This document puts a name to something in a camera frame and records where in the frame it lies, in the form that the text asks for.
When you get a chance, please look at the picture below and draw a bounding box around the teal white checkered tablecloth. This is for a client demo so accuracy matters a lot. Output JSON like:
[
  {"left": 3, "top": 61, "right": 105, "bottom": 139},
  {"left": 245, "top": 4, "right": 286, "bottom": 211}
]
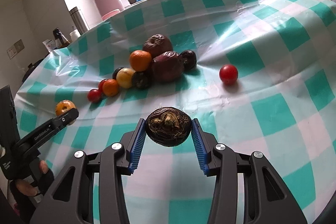
[{"left": 14, "top": 0, "right": 335, "bottom": 223}]

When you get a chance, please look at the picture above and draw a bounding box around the red tomato front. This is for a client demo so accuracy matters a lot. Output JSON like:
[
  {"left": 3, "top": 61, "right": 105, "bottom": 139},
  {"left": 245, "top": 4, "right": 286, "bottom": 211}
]
[{"left": 87, "top": 89, "right": 102, "bottom": 103}]

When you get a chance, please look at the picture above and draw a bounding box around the wrinkled passion fruit right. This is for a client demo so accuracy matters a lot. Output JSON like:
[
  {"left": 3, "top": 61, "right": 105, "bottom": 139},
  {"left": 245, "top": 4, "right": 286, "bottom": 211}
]
[{"left": 151, "top": 51, "right": 185, "bottom": 83}]

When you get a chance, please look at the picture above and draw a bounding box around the red tomato rear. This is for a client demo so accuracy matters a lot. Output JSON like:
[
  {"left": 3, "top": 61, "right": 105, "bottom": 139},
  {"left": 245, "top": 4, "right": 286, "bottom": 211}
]
[{"left": 98, "top": 79, "right": 107, "bottom": 93}]

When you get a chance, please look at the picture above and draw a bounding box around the orange mandarin top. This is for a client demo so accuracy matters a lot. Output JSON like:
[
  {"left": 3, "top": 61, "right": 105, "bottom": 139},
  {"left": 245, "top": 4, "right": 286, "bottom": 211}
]
[{"left": 129, "top": 50, "right": 152, "bottom": 72}]

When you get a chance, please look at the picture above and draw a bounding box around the striped yellow melon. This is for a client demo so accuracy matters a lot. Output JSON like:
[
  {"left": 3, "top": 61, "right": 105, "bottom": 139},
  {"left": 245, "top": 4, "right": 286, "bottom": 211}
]
[{"left": 55, "top": 100, "right": 77, "bottom": 117}]

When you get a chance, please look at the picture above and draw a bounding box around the pale yellow round fruit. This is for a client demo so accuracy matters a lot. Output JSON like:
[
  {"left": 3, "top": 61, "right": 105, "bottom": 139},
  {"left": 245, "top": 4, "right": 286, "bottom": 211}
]
[{"left": 116, "top": 68, "right": 135, "bottom": 89}]

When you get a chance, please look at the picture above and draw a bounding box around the wrinkled passion fruit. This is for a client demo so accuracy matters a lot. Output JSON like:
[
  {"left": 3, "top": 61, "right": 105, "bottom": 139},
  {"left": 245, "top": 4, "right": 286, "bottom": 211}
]
[
  {"left": 142, "top": 34, "right": 173, "bottom": 58},
  {"left": 151, "top": 51, "right": 185, "bottom": 83}
]

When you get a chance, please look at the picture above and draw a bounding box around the dark wrinkled fruit right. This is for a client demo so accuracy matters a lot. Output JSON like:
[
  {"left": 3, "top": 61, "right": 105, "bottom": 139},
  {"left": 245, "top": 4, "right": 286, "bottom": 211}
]
[{"left": 180, "top": 50, "right": 197, "bottom": 71}]

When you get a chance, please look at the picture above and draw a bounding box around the wrinkled passion fruit back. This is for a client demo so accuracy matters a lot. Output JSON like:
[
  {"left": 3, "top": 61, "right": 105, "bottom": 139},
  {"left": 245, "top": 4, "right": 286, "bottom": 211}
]
[{"left": 142, "top": 34, "right": 173, "bottom": 58}]

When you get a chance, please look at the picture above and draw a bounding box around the steel thermos flask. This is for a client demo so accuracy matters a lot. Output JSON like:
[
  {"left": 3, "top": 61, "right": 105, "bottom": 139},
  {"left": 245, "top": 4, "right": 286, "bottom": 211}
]
[{"left": 69, "top": 7, "right": 89, "bottom": 35}]

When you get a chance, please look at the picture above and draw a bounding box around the orange mandarin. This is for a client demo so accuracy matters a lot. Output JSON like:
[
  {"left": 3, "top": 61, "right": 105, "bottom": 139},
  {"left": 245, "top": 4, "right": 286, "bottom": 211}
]
[
  {"left": 102, "top": 79, "right": 120, "bottom": 97},
  {"left": 129, "top": 50, "right": 152, "bottom": 72}
]

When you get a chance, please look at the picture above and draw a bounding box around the dark brown fruit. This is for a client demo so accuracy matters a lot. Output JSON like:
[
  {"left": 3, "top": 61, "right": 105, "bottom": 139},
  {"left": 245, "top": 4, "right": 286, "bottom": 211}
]
[{"left": 145, "top": 107, "right": 192, "bottom": 147}]

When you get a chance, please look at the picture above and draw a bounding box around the dark mangosteen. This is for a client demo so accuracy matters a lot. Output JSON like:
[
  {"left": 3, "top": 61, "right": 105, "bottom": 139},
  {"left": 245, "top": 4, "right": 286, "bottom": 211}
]
[
  {"left": 131, "top": 71, "right": 154, "bottom": 90},
  {"left": 112, "top": 67, "right": 123, "bottom": 80}
]

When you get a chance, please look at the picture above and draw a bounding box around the small red cherry tomato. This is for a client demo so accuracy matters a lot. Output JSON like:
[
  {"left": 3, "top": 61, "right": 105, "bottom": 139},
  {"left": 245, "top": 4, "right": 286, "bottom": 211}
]
[{"left": 219, "top": 64, "right": 238, "bottom": 85}]

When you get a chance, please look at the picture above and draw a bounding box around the dark glass bottle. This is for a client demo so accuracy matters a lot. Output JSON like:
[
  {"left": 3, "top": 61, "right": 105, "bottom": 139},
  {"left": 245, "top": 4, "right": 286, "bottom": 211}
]
[{"left": 53, "top": 28, "right": 70, "bottom": 49}]

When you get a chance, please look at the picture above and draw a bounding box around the left hand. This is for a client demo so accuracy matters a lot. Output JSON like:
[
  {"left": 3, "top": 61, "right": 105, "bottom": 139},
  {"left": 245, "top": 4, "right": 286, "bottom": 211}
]
[{"left": 10, "top": 160, "right": 54, "bottom": 204}]

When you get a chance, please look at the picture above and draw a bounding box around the wall socket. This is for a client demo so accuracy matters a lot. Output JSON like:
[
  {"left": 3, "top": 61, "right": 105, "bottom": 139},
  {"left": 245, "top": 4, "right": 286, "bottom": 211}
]
[{"left": 7, "top": 39, "right": 25, "bottom": 59}]

